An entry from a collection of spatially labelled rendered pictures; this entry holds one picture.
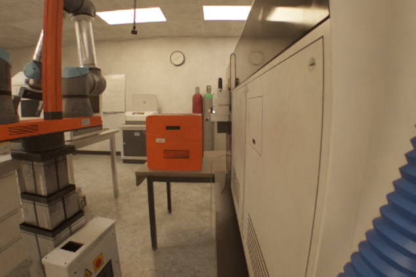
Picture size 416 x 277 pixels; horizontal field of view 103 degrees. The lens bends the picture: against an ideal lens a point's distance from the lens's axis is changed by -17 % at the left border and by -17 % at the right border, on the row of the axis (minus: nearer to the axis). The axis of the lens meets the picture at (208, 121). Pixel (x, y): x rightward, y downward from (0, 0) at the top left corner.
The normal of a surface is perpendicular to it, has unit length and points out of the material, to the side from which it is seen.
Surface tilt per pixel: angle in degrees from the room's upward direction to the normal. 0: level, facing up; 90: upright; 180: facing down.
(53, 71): 90
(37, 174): 90
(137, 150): 90
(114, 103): 90
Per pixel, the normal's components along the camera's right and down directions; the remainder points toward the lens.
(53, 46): 0.99, 0.01
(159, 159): -0.03, 0.08
